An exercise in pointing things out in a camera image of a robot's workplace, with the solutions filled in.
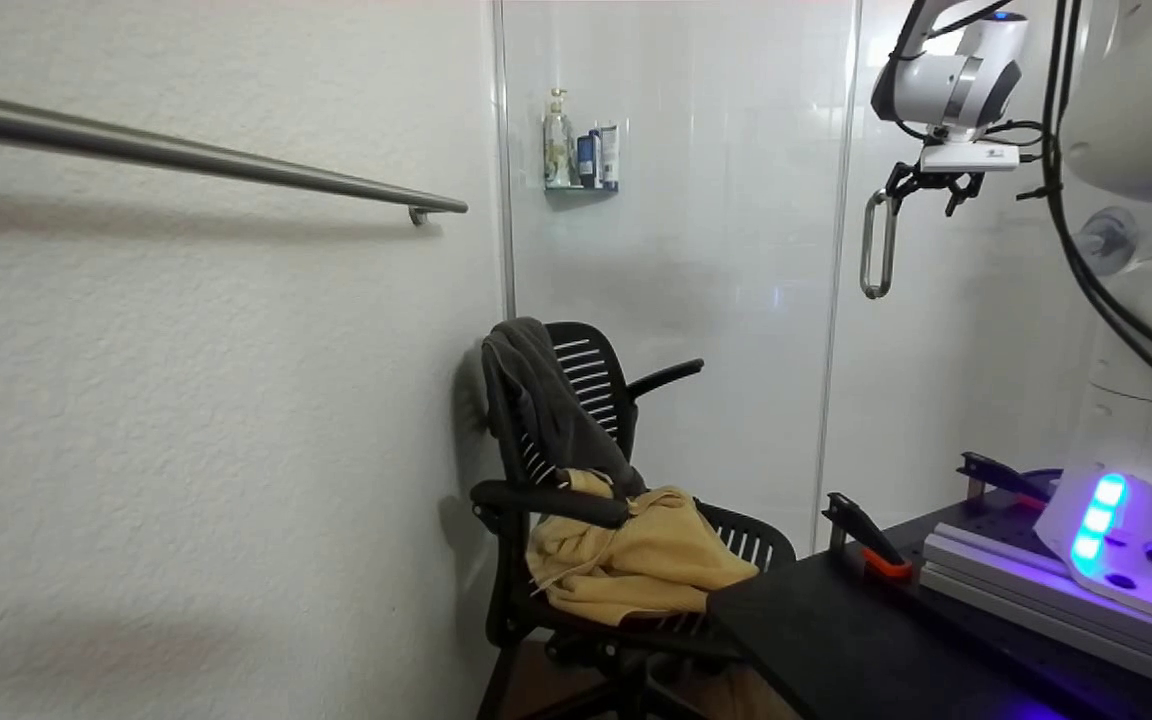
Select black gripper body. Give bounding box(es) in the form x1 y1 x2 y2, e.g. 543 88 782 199
911 166 961 192

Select silver door handle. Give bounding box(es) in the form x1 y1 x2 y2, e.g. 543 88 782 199
862 192 897 302

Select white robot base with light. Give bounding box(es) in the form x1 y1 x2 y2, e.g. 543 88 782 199
1038 467 1152 616

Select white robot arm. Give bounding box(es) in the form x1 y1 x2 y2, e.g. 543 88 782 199
862 0 1152 476

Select clear suction cup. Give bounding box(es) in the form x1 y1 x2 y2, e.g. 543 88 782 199
1078 210 1140 276

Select blue black clamp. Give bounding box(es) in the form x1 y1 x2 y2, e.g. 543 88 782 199
961 452 1059 514

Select small shower shelf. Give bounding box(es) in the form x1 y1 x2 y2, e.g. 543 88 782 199
543 186 619 204

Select white soap bottle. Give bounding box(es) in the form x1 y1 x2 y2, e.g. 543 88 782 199
541 88 572 188

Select red black clamp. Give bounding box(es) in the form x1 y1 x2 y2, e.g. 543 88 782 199
826 494 917 584

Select grey cloth on chair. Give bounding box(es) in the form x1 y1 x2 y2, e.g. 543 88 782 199
484 318 645 496

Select yellow cloth on chair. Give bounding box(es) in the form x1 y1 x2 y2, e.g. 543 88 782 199
523 489 757 629

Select black mesh office chair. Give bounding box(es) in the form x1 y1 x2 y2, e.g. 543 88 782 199
473 318 796 720

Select silver towel bar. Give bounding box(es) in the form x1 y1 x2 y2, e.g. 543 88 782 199
0 102 464 226

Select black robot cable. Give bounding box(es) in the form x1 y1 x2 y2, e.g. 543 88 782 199
867 0 1152 429

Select aluminium mounting rail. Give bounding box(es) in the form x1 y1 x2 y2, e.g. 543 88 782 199
919 525 1152 680

